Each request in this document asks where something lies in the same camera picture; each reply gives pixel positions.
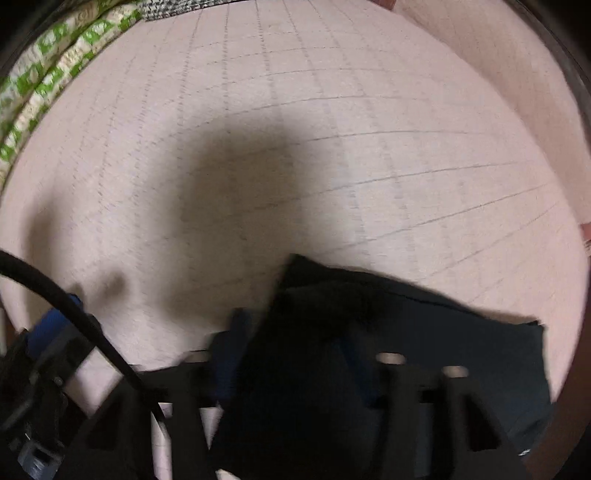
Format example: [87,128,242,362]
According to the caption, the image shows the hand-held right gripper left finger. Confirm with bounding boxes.
[74,308,252,480]

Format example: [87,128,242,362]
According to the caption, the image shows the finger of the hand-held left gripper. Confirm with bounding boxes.
[25,293,100,358]

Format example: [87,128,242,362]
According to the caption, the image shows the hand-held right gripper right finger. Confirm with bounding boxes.
[339,339,534,480]

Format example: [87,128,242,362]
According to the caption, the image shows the dark navy pants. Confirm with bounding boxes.
[210,254,555,480]

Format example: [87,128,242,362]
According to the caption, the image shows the pink checked bed sheet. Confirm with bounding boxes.
[0,0,589,480]

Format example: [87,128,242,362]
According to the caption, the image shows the green floral patterned cloth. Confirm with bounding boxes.
[0,0,144,185]

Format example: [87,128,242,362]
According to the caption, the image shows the houndstooth patterned cloth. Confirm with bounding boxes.
[139,0,232,23]

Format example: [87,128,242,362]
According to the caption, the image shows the black cable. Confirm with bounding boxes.
[0,250,169,435]

